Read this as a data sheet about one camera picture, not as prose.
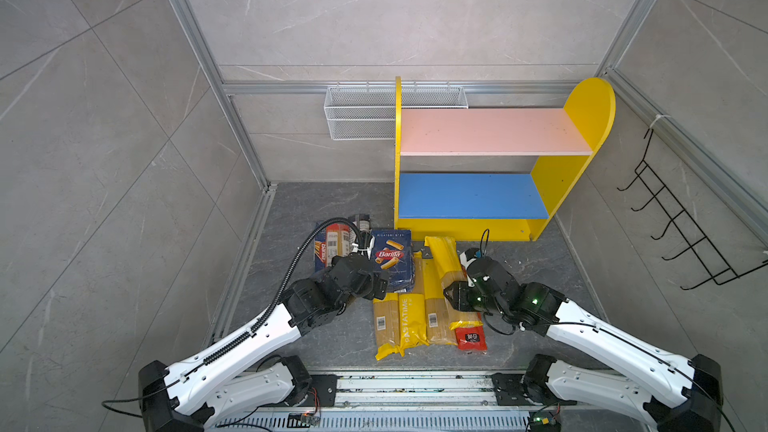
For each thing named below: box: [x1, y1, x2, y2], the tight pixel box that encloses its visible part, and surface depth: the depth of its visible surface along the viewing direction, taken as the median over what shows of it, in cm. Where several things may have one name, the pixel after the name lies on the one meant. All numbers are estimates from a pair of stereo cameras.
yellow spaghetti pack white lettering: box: [399, 293, 429, 357], surface depth 83 cm
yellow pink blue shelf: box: [394, 76, 616, 242], surface depth 85 cm
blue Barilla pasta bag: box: [372, 230, 415, 293], surface depth 90 cm
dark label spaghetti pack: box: [349, 214, 371, 250], surface depth 107 cm
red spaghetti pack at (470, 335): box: [449, 320, 488, 351], surface depth 80 cm
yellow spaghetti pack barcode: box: [424, 258, 457, 346], surface depth 83 cm
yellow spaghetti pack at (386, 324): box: [372, 292, 401, 361], surface depth 83 cm
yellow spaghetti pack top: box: [424, 236, 482, 325], surface depth 81 cm
